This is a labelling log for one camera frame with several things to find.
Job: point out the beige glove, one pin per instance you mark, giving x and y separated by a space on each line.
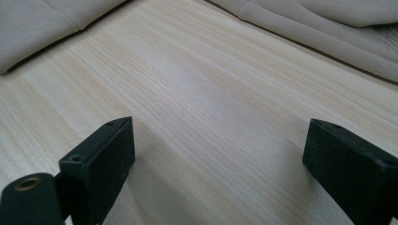
37 28

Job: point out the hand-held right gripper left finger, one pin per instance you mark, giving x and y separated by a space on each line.
103 162

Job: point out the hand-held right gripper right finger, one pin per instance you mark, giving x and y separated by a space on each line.
347 165

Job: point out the grey cloth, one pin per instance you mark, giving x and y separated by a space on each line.
328 31

